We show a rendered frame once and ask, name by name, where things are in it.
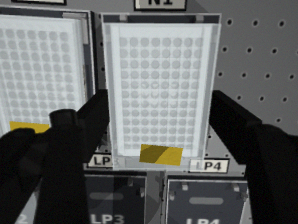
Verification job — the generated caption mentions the dark grey flat base plate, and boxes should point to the dark grey flat base plate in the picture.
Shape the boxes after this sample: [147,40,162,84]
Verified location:
[0,0,298,224]

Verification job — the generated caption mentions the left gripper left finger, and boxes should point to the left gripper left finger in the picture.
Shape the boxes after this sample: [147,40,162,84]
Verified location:
[0,89,110,224]

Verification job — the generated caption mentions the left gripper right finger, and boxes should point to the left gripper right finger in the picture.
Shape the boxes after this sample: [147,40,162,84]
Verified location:
[209,90,298,224]

